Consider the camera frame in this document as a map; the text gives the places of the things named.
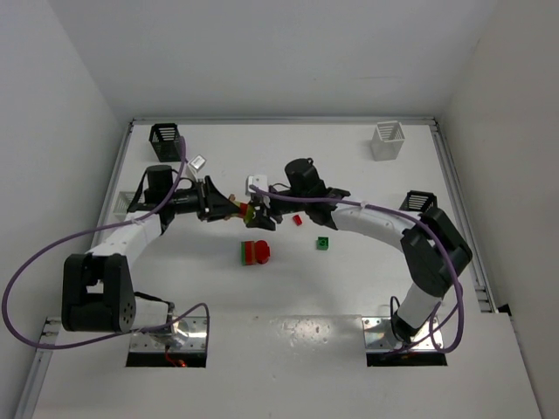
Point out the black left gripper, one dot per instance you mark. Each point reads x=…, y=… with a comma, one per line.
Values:
x=203, y=199

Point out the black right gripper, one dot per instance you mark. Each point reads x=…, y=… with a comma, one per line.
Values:
x=268, y=208

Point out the multicolour lego stack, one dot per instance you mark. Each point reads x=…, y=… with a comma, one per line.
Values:
x=246, y=212

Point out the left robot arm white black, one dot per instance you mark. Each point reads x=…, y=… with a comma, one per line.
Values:
x=97, y=292

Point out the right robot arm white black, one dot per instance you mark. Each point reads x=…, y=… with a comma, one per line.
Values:
x=434, y=251

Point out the red green brown lego stack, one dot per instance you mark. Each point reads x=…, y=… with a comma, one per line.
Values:
x=255, y=252

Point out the small green square lego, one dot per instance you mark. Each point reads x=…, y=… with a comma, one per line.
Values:
x=322, y=243

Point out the black slotted container far left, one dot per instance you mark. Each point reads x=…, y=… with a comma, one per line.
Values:
x=164, y=139

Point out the black slotted container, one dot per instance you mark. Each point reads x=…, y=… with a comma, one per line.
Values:
x=164, y=139
x=419, y=201

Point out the white slotted container near left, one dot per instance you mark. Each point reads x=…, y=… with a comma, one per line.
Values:
x=121, y=204

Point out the white slotted container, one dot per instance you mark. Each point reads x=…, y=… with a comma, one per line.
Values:
x=121, y=204
x=387, y=140

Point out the white slotted container far right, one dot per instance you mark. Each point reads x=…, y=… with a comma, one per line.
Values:
x=387, y=140

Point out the black slotted container right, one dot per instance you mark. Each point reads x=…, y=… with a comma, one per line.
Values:
x=419, y=201

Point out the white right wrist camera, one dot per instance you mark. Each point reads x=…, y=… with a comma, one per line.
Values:
x=256, y=183

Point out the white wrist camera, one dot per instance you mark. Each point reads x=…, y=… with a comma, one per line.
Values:
x=194, y=167
x=256, y=183

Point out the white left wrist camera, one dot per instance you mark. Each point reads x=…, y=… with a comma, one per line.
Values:
x=194, y=167

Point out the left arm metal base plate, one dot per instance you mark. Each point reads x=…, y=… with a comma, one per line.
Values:
x=188, y=336

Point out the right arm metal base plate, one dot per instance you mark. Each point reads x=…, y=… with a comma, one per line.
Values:
x=380, y=339

